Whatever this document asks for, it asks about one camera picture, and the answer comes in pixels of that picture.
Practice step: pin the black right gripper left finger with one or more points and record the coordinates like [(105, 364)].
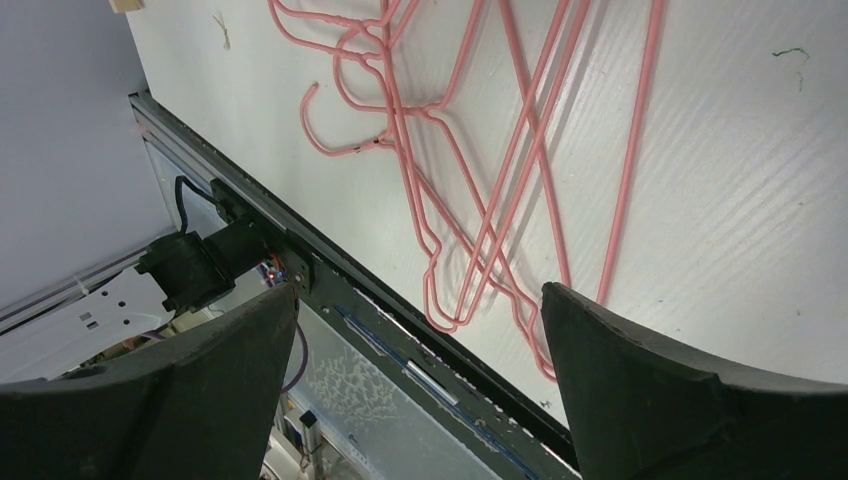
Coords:
[(199, 405)]

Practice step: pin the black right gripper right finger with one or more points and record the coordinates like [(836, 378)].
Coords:
[(642, 405)]

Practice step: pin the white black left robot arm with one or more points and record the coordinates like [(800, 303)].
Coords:
[(178, 273)]

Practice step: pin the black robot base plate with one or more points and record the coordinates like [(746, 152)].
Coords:
[(440, 407)]

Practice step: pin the pink wire hanger with hook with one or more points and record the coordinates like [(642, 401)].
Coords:
[(524, 310)]

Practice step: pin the wooden clothes rack frame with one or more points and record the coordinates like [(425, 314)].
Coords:
[(125, 6)]

